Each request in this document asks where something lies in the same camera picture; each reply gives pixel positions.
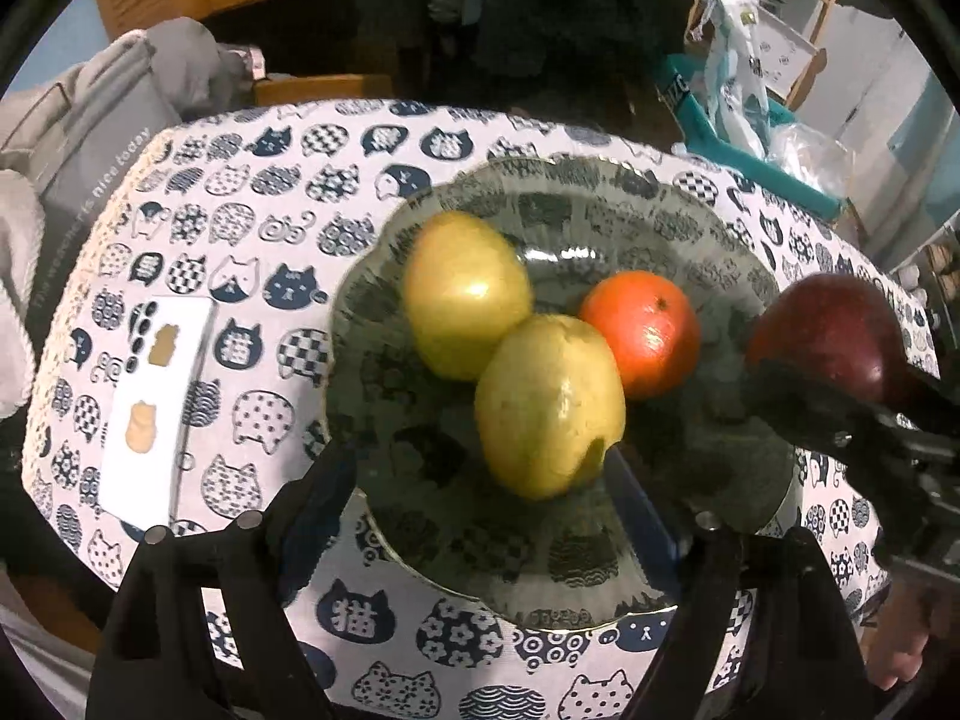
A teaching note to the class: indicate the yellow apple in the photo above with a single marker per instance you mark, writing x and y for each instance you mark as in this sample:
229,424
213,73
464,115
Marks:
540,405

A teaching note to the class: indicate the wooden box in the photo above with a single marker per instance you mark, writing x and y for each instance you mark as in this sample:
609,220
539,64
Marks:
322,88

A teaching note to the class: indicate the white drawer box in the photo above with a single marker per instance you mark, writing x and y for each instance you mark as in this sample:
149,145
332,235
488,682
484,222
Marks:
787,52

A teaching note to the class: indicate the dark grey garment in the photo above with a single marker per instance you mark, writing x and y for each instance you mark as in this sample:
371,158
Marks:
195,67

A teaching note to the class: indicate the large orange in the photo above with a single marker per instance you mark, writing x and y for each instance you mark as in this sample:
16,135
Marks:
637,330

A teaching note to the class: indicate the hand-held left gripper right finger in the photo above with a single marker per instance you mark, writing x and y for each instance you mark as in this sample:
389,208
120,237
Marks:
645,510

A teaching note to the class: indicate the red apple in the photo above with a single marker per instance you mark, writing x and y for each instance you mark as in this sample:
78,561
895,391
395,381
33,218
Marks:
825,330

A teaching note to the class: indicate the yellow-brown pear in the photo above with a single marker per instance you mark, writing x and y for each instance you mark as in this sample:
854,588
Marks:
457,292

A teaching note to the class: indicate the white phone with stickers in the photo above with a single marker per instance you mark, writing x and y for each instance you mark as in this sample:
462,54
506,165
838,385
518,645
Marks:
150,480

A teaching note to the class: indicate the clear plastic bag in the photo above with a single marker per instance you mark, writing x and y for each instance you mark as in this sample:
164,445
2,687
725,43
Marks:
810,157

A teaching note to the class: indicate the person's right hand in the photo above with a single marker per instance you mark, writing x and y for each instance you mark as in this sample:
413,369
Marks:
900,637

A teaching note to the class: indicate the shoe rack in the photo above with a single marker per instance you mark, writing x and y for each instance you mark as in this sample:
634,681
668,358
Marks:
937,270

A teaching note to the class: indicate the light grey hoodie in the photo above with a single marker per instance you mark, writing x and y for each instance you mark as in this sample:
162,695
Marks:
22,240

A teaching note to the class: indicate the teal plastic bin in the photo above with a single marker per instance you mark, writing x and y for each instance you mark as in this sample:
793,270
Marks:
712,135

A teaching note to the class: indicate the clear glass plate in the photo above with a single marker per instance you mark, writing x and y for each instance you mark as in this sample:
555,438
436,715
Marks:
450,525

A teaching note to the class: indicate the white door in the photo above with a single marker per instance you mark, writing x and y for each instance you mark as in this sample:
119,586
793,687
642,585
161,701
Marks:
870,75

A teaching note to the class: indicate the black hanging coat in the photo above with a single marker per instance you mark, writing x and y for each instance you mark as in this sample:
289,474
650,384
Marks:
562,7

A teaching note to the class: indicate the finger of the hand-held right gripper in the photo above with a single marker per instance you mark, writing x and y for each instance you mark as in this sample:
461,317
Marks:
810,405
934,405

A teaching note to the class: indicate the cat print tablecloth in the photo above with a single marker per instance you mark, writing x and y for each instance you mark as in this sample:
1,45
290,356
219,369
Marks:
225,187

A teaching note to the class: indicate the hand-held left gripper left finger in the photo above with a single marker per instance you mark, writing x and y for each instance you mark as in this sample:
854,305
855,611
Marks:
322,510

